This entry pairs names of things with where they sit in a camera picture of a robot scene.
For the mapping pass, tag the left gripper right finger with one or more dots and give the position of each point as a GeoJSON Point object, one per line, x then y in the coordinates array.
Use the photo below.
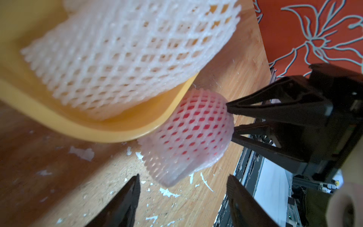
{"type": "Point", "coordinates": [244, 210]}

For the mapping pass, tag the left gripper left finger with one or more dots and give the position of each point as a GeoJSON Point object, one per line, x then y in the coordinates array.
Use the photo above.
{"type": "Point", "coordinates": [121, 210]}

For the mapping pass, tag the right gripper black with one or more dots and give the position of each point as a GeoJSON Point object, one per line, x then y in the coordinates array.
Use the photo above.
{"type": "Point", "coordinates": [332, 97]}

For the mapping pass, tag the netted apple large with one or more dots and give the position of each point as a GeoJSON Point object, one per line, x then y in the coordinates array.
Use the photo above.
{"type": "Point", "coordinates": [194, 137]}

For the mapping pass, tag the yellow plastic tray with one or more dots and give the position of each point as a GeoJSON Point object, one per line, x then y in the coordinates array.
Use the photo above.
{"type": "Point", "coordinates": [24, 21]}

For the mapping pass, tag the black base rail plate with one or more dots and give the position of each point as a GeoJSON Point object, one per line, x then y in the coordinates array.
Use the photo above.
{"type": "Point", "coordinates": [248, 172]}

